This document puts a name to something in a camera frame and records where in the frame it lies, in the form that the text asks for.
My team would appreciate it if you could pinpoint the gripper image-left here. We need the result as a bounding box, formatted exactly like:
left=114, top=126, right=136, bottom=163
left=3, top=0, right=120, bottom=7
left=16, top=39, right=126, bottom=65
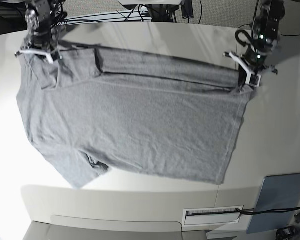
left=14, top=29, right=62, bottom=63

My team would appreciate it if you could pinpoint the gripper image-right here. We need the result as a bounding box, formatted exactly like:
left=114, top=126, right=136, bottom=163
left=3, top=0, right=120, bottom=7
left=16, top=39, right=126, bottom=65
left=223, top=43, right=278, bottom=87

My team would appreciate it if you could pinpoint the grey T-shirt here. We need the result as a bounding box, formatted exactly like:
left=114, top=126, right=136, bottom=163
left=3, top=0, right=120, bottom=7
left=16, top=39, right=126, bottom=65
left=16, top=46, right=254, bottom=188

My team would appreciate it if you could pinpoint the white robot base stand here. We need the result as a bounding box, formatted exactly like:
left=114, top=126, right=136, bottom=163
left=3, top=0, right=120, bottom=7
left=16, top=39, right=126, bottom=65
left=117, top=0, right=203, bottom=23

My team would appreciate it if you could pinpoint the black device bottom right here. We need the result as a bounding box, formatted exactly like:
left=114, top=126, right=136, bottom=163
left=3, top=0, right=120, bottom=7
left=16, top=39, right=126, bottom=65
left=276, top=226, right=300, bottom=240

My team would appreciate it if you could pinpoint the black cable at tablet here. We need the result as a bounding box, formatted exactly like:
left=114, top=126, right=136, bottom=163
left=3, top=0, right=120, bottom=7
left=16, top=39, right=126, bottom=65
left=235, top=206, right=300, bottom=216

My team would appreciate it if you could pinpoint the white table cable grommet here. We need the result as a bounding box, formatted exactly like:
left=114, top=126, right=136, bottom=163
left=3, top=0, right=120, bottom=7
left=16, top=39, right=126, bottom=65
left=181, top=205, right=244, bottom=227

